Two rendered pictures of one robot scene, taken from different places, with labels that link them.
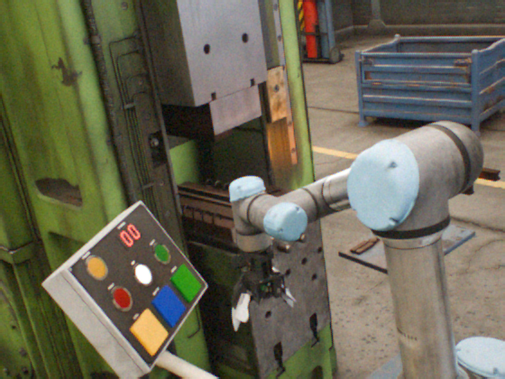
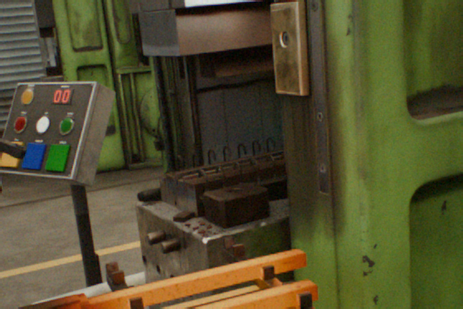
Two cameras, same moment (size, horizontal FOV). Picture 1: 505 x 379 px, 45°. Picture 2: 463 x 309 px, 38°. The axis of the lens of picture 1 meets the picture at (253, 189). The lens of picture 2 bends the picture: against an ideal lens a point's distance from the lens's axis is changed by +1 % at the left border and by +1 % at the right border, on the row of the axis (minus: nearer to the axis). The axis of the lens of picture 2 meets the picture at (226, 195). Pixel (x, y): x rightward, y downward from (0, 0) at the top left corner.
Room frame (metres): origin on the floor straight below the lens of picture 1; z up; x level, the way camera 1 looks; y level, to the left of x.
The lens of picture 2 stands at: (2.27, -1.41, 1.35)
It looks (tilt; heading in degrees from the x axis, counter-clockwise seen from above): 15 degrees down; 107
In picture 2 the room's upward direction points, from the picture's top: 6 degrees counter-clockwise
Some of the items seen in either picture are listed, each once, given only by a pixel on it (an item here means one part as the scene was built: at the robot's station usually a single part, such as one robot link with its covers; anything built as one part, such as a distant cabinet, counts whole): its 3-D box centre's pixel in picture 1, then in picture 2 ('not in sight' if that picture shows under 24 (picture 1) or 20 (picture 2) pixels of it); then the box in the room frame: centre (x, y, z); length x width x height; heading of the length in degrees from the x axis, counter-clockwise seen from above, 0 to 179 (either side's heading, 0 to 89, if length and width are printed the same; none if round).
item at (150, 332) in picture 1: (148, 332); (12, 154); (1.14, 0.27, 1.01); 0.07 x 0.05 x 0.07; 160
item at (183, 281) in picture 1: (184, 283); (59, 158); (1.33, 0.20, 1.01); 0.07 x 0.05 x 0.07; 160
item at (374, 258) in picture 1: (407, 243); not in sight; (1.95, -0.51, 0.69); 0.40 x 0.30 x 0.02; 127
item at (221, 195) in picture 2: (277, 200); (236, 204); (1.90, -0.07, 0.95); 0.12 x 0.08 x 0.06; 45
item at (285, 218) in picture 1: (283, 215); not in sight; (1.14, -0.05, 1.23); 0.11 x 0.11 x 0.08; 32
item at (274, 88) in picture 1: (275, 94); (289, 49); (2.04, -0.12, 1.27); 0.09 x 0.02 x 0.17; 135
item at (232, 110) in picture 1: (188, 105); (240, 25); (1.88, 0.16, 1.32); 0.42 x 0.20 x 0.10; 45
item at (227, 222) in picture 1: (207, 210); (252, 173); (1.88, 0.16, 0.96); 0.42 x 0.20 x 0.09; 45
